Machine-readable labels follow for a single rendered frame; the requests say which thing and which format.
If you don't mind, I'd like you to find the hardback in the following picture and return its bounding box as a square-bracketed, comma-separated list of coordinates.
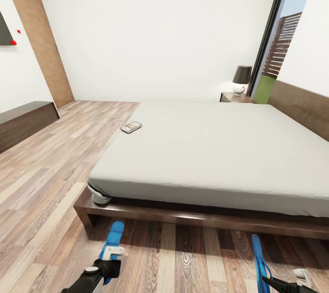
[120, 121, 142, 133]

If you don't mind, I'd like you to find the sandal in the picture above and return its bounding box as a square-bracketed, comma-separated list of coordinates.
[98, 221, 125, 286]
[252, 234, 273, 293]

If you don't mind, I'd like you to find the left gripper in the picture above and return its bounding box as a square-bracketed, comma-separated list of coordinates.
[94, 259, 121, 281]

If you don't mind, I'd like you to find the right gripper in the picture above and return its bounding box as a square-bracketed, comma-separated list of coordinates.
[262, 277, 318, 293]

